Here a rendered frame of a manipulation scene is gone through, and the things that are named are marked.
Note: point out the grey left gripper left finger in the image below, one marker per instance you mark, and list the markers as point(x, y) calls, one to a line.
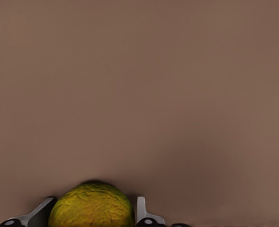
point(32, 214)

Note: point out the yellow-green orange fruit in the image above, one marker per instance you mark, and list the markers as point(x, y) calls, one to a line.
point(92, 208)

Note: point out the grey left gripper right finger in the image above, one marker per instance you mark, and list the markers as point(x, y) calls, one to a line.
point(144, 215)

